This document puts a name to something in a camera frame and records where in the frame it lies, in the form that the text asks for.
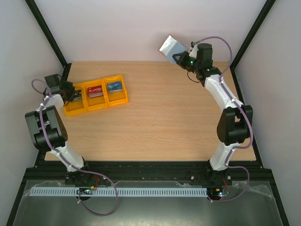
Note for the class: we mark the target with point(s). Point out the white slotted cable duct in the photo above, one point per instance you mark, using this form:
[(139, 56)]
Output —
[(121, 192)]

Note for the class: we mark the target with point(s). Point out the black frame post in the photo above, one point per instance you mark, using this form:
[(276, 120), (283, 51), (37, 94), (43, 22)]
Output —
[(252, 32), (47, 32)]

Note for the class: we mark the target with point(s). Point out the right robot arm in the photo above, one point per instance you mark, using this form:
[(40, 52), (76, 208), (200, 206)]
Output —
[(234, 126)]

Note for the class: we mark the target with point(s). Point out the right yellow bin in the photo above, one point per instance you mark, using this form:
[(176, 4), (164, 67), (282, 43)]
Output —
[(116, 92)]

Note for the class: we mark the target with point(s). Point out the yellow bin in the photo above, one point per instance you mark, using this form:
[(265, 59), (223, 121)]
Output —
[(77, 107), (97, 102), (116, 92)]

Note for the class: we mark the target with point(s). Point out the middle yellow bin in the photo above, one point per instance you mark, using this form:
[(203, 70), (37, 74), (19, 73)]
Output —
[(97, 102)]

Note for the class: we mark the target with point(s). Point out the black card stack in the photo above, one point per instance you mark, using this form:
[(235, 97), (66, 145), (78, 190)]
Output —
[(73, 100)]

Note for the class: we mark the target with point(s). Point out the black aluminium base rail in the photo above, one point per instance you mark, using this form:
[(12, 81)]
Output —
[(196, 173)]

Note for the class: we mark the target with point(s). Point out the left yellow bin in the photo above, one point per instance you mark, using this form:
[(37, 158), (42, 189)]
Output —
[(77, 107)]

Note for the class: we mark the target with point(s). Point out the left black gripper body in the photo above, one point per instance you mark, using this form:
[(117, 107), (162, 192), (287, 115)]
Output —
[(69, 89)]

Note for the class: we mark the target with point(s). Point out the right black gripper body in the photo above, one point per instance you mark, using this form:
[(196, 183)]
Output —
[(183, 58)]

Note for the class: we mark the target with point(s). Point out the blue card stack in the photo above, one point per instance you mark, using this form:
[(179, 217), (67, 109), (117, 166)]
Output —
[(114, 87)]

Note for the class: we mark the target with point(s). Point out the right black frame post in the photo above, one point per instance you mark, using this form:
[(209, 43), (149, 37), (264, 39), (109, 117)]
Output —
[(252, 32)]

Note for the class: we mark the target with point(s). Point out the tan leather card holder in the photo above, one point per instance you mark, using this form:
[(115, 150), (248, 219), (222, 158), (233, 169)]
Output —
[(170, 47)]

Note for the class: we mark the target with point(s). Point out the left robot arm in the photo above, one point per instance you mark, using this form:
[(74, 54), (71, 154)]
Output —
[(46, 128)]

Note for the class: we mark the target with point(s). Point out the left black frame post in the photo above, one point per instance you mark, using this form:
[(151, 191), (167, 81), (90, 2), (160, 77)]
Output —
[(47, 32)]

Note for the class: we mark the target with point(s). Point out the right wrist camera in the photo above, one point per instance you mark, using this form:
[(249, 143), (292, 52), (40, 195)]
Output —
[(194, 49)]

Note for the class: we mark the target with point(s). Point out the red card stack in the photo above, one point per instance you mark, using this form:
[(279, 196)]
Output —
[(95, 91)]

